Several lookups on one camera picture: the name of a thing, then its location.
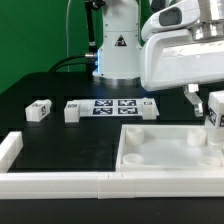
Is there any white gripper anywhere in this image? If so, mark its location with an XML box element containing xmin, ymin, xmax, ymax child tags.
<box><xmin>140</xmin><ymin>0</ymin><xmax>224</xmax><ymax>117</ymax></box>

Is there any white square tabletop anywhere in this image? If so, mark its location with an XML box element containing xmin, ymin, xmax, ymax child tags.
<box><xmin>115</xmin><ymin>125</ymin><xmax>224</xmax><ymax>172</ymax></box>

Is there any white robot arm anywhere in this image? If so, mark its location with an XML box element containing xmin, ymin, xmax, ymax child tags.
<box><xmin>89</xmin><ymin>0</ymin><xmax>224</xmax><ymax>116</ymax></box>

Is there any AprilTag base sheet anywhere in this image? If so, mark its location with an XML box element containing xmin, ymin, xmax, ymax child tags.
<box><xmin>68</xmin><ymin>98</ymin><xmax>160</xmax><ymax>118</ymax></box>

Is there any white U-shaped obstacle fence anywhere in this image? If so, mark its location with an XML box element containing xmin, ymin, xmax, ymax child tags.
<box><xmin>0</xmin><ymin>132</ymin><xmax>224</xmax><ymax>199</ymax></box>

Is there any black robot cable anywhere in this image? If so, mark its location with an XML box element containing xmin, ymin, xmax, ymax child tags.
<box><xmin>48</xmin><ymin>0</ymin><xmax>101</xmax><ymax>73</ymax></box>

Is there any white hanging cable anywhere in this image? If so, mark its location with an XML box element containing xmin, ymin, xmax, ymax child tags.
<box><xmin>65</xmin><ymin>0</ymin><xmax>73</xmax><ymax>73</ymax></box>

